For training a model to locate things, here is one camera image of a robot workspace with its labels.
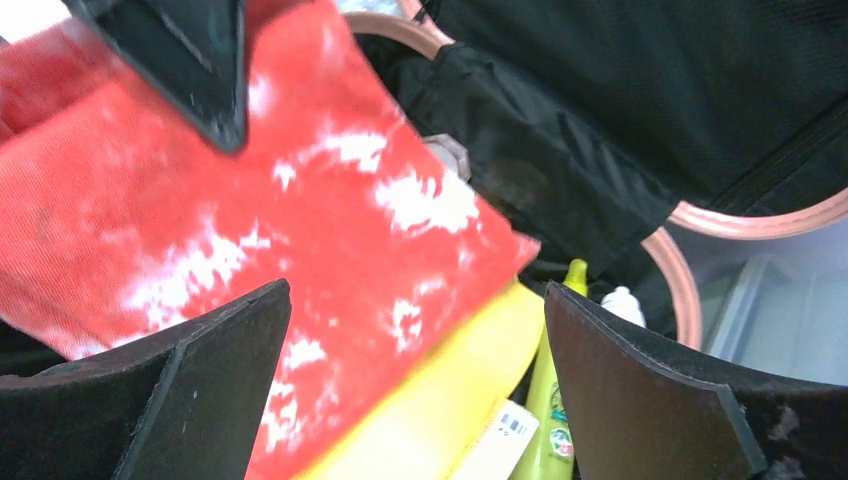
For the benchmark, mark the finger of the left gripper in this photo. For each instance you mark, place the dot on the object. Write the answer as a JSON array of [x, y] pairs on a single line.
[[192, 52]]

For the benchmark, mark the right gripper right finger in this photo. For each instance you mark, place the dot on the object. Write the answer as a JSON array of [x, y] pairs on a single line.
[[642, 406]]

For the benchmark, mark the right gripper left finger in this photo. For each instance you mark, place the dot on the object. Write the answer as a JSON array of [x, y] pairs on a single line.
[[183, 403]]

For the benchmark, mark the red white patterned cloth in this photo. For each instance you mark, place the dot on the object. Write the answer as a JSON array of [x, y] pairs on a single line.
[[119, 221]]

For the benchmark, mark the yellow trousers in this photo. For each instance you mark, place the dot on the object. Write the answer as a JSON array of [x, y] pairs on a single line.
[[421, 429]]

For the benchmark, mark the pink hard-shell suitcase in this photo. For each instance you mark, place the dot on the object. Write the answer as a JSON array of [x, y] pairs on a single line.
[[594, 125]]

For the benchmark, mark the yellow green tube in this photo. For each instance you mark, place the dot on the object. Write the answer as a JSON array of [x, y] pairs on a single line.
[[550, 451]]

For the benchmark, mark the white bottle teal cap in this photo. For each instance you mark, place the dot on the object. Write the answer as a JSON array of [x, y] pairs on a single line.
[[625, 305]]

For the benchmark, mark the small white barcode box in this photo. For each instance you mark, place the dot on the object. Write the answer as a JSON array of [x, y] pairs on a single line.
[[494, 454]]

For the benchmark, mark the clear plastic storage box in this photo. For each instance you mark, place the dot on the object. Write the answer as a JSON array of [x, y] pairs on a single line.
[[778, 306]]

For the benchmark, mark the octagonal lid cosmetic jar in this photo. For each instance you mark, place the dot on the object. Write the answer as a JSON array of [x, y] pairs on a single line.
[[451, 153]]

